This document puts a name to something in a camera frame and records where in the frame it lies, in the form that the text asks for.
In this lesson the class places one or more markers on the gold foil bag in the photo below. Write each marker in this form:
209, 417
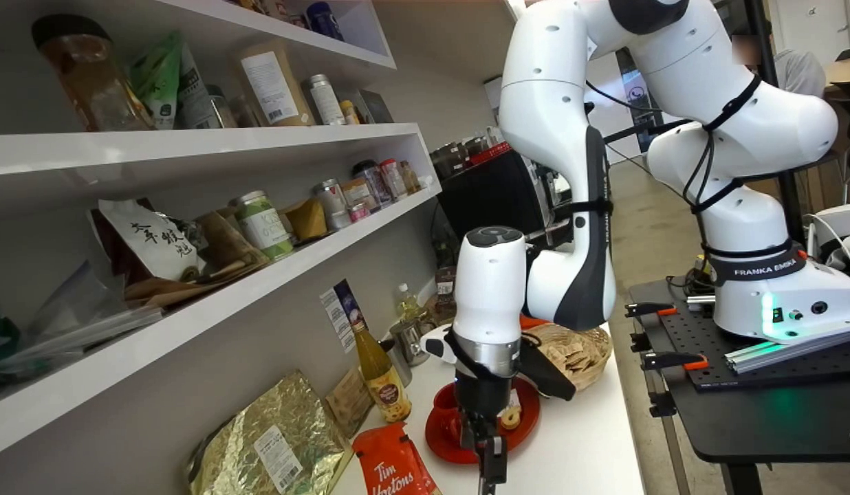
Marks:
260, 440

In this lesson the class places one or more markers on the red and white can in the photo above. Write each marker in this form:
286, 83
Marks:
390, 179

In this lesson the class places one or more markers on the clear plastic bag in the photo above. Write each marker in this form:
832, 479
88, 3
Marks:
75, 319

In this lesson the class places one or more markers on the dark glass jar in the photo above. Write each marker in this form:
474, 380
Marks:
444, 285

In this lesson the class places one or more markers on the green foil packet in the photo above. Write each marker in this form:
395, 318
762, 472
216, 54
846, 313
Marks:
162, 83

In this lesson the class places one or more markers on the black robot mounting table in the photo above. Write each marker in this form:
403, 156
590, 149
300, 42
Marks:
771, 421

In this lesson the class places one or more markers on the orange snack packet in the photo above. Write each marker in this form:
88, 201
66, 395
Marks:
390, 468

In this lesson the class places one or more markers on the clear oil bottle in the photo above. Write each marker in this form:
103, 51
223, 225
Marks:
408, 307

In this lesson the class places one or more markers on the blue and white card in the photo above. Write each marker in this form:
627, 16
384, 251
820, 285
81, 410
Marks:
341, 318

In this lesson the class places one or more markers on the small white bottle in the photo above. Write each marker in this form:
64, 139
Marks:
324, 101

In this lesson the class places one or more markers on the brown square board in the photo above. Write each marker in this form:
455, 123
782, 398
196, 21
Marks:
346, 402

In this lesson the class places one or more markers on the clear jar silver lid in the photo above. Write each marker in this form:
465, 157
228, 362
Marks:
330, 207

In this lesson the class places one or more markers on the white wall shelf unit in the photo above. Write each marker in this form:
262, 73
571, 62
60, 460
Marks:
165, 146

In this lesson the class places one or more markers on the red plate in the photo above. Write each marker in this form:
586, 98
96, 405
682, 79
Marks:
441, 440

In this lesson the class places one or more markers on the brown paper packet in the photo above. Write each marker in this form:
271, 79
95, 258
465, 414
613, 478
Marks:
223, 242

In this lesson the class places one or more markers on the gold brown pouch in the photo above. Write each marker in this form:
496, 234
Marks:
307, 222

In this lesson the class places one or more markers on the pink food packet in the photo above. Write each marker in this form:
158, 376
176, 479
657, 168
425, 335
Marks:
357, 198

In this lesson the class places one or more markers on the white bag black calligraphy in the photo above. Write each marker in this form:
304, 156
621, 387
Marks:
151, 242

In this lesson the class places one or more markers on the person in grey top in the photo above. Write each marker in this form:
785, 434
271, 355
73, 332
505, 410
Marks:
795, 73

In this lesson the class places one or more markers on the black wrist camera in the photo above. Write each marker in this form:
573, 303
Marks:
549, 373

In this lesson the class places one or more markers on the woven wicker basket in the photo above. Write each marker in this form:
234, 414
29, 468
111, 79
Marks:
590, 352

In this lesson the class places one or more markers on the red cup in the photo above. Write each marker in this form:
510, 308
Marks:
444, 414

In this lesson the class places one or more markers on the green lid jar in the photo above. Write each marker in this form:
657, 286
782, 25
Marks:
262, 225

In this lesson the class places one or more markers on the dark small box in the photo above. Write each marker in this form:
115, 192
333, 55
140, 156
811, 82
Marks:
375, 105

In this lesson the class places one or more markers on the brown box white label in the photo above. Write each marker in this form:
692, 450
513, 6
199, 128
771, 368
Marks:
273, 87

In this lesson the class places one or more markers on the amber glass jar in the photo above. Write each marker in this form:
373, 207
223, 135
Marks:
88, 83

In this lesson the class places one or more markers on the yellow labelled glass bottle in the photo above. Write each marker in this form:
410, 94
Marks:
384, 376

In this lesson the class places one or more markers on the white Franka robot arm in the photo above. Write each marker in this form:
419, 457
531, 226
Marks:
550, 110

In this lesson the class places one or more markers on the black coffee machine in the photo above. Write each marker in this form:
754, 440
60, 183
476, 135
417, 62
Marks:
478, 194

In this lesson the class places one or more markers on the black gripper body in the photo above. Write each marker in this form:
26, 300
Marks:
481, 401

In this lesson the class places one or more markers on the blue container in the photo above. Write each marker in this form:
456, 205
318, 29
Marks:
319, 17

